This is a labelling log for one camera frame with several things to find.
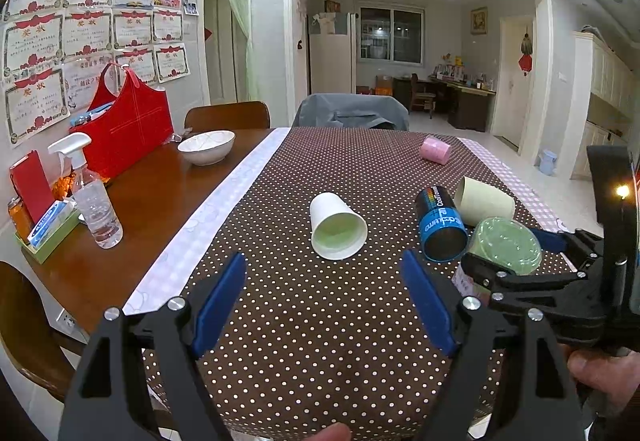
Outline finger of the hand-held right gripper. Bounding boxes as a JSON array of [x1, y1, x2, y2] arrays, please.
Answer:
[[460, 252, 593, 317], [529, 227, 606, 274]]

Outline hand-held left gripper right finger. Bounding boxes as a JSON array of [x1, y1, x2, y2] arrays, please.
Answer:
[[399, 249, 587, 441]]

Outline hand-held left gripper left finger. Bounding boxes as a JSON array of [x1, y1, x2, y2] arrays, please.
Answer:
[[57, 252, 248, 441]]

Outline green plastic cup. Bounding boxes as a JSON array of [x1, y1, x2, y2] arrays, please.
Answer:
[[469, 216, 544, 277]]

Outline white paper cup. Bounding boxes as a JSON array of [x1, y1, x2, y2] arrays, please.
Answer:
[[309, 192, 369, 261]]

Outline beige paper cup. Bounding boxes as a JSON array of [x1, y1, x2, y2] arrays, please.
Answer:
[[453, 176, 516, 228]]

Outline blue and black cup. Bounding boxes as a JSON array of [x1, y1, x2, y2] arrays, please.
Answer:
[[416, 187, 471, 264]]

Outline pink paper cup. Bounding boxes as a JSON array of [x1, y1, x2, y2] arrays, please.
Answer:
[[419, 135, 453, 166]]

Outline person's right hand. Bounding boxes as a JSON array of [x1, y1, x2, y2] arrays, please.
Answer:
[[567, 351, 640, 411]]

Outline person's left hand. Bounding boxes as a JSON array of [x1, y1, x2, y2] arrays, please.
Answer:
[[298, 422, 353, 441]]

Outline pink paper label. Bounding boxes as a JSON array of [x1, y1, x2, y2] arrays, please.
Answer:
[[451, 265, 493, 298]]

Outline brown polka dot tablecloth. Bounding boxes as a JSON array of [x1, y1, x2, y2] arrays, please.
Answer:
[[142, 126, 576, 441]]

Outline wooden dining table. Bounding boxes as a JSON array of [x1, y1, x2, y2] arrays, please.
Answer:
[[20, 127, 273, 339]]

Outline white cabinets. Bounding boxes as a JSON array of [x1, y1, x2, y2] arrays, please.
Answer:
[[570, 28, 640, 179]]

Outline white ceramic bowl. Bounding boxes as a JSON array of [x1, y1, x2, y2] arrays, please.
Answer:
[[177, 130, 236, 167]]

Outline clear spray bottle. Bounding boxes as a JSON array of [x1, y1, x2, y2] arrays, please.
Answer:
[[48, 132, 124, 250]]

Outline white door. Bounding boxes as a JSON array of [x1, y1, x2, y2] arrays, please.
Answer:
[[495, 15, 536, 147]]

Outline dark wooden desk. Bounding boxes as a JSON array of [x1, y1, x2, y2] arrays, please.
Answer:
[[392, 75, 497, 133]]

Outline green storage tray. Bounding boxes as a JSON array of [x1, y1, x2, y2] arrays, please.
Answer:
[[15, 208, 81, 265]]

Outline wooden chair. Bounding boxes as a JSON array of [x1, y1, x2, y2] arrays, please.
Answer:
[[184, 100, 271, 132], [0, 260, 83, 404]]

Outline blue tissue pack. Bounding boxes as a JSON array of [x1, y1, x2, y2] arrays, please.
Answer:
[[27, 200, 77, 247]]

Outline red hanging ornament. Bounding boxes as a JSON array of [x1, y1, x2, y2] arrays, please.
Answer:
[[518, 22, 534, 78]]

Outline dark desk chair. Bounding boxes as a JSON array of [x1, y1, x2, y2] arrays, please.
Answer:
[[409, 73, 437, 113]]

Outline red felt bag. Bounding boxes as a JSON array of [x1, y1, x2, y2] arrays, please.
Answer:
[[70, 62, 175, 180]]

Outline grey covered chair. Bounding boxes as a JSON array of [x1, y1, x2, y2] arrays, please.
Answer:
[[292, 93, 411, 132]]

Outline orange packet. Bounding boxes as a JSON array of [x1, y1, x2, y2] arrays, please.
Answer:
[[7, 197, 34, 244]]

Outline red paper box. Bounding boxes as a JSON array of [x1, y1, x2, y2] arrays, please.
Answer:
[[9, 150, 55, 227]]

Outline window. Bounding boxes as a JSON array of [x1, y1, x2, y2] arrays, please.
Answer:
[[359, 6, 427, 64]]

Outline white refrigerator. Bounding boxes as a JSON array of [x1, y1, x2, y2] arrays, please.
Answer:
[[307, 12, 357, 95]]

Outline green lace curtain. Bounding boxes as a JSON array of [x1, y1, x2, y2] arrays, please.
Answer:
[[205, 0, 260, 102]]

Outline wall of award certificates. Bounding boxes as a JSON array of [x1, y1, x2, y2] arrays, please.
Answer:
[[2, 0, 200, 147]]

